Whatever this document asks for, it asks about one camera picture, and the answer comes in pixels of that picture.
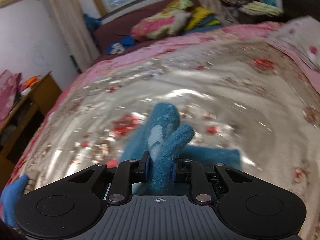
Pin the blue hanging garment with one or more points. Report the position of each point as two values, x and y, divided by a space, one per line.
92 24

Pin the blue cloth at edge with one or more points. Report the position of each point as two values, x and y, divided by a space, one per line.
10 197

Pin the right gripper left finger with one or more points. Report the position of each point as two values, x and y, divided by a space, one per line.
144 166

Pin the yellow green folded blanket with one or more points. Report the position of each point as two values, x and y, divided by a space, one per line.
201 17

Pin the blue clothes pile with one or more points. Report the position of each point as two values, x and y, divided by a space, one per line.
119 47

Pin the pink floral folded quilt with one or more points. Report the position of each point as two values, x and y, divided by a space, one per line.
168 22

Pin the wooden bedside cabinet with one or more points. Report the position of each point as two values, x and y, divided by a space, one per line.
23 121

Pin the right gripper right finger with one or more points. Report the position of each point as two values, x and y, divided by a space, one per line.
177 174

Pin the floral satin bedspread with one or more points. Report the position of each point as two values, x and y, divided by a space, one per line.
235 90

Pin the white floral pillow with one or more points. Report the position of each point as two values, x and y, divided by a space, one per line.
299 39

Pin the light green folded sheets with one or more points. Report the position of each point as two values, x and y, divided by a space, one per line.
257 8

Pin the beige curtain left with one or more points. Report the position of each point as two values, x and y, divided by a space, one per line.
70 19

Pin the maroon sofa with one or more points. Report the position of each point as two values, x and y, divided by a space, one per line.
117 29

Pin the teal fuzzy cloth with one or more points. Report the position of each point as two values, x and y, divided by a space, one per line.
166 139

